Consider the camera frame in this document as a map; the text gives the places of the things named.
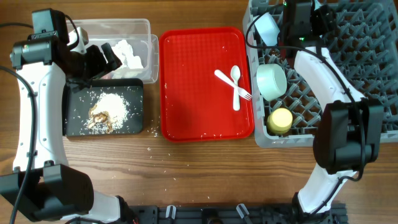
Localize white paper napkin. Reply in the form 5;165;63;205
111;40;143;79

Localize food scraps with rice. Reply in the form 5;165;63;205
85;93;129;135

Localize light blue small bowl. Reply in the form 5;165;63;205
254;12;280;46

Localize green bowl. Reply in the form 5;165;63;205
256;64;287;101

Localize white plastic spoon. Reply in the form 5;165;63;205
230;65;242;111

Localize white plastic fork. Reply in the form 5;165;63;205
214;70;252;100

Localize yellow plastic cup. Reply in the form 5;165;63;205
267;108;293;134

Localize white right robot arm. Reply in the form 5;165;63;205
255;1;384;222

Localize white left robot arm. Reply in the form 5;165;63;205
1;8;139;223

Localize black food waste tray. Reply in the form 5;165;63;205
63;78;144;137

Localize grey dishwasher rack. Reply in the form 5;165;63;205
243;1;397;148

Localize clear plastic waste bin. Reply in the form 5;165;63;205
74;19;159;84

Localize red serving tray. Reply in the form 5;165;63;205
159;27;254;142

